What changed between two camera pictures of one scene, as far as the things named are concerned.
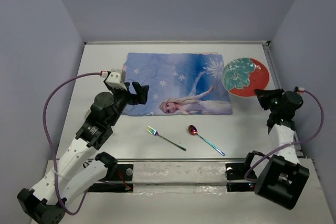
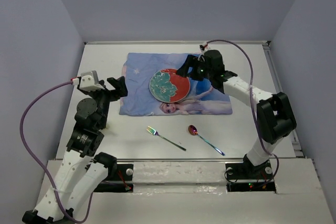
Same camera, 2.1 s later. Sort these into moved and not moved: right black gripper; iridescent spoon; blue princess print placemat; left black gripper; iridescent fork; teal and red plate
Moved: right black gripper; teal and red plate; left black gripper
Not moved: blue princess print placemat; iridescent spoon; iridescent fork
